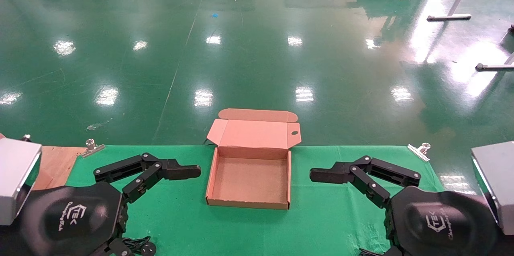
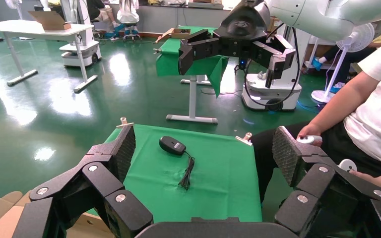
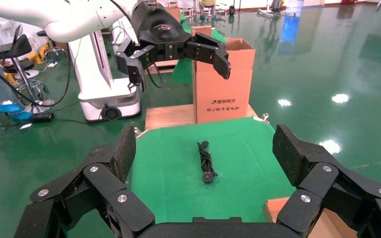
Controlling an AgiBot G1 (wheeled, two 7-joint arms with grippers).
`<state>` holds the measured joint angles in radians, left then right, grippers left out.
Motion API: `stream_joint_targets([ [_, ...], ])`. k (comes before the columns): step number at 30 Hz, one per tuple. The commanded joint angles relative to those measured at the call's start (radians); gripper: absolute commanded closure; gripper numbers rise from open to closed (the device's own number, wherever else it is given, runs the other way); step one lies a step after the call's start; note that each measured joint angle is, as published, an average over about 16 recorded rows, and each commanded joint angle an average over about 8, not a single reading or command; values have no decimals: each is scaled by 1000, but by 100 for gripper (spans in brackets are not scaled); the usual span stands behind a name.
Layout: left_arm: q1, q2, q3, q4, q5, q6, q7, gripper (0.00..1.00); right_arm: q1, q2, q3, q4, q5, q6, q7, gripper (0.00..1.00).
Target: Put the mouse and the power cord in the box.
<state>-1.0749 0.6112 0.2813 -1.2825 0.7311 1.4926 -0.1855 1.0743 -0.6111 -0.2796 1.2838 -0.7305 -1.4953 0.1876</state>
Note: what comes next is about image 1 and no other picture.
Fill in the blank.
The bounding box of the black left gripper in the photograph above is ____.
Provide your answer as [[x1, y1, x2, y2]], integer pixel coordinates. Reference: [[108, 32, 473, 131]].
[[19, 153, 202, 256]]

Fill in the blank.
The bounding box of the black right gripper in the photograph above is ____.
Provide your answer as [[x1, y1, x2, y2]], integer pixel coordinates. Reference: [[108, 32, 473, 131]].
[[359, 186, 499, 256]]

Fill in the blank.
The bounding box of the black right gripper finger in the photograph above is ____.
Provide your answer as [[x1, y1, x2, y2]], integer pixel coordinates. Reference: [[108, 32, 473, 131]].
[[309, 155, 422, 209]]

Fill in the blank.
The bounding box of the open brown cardboard box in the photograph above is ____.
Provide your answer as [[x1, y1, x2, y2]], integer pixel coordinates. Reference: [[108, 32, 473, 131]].
[[206, 108, 302, 211]]

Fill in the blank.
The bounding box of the silver binder clip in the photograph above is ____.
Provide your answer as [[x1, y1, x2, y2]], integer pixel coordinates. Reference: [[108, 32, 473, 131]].
[[408, 142, 431, 162], [80, 139, 106, 158]]

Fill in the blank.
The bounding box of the green tablecloth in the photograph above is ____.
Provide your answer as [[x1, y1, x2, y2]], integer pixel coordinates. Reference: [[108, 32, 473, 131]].
[[66, 145, 445, 256]]

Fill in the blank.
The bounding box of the clear plastic floor scrap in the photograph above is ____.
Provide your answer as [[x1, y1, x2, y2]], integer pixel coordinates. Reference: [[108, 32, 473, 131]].
[[86, 121, 113, 131]]

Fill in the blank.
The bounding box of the grey table foot with leg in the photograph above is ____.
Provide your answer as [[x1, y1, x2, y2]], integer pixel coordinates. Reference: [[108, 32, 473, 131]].
[[476, 52, 514, 72]]

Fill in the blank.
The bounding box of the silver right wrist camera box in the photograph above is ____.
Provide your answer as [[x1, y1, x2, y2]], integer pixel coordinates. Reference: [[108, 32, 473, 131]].
[[471, 141, 514, 236]]

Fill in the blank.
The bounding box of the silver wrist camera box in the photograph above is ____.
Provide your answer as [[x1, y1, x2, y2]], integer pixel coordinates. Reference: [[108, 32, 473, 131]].
[[0, 139, 42, 226], [471, 141, 514, 236]]

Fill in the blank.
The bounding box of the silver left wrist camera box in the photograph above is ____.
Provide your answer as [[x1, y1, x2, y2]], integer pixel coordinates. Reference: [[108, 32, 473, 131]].
[[0, 139, 42, 226]]

